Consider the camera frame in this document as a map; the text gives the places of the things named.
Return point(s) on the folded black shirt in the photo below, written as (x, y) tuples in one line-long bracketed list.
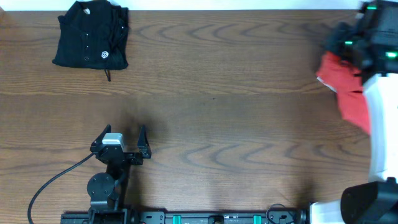
[(93, 34)]

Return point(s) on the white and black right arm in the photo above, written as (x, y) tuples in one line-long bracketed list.
[(371, 45)]

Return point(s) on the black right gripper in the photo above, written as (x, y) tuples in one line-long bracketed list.
[(336, 29)]

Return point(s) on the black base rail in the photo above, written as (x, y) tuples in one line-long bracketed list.
[(276, 214)]

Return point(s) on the orange red t-shirt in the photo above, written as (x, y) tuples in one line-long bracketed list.
[(343, 79)]

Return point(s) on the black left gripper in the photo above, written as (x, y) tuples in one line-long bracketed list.
[(143, 150)]

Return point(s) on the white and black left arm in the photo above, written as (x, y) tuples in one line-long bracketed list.
[(107, 190)]

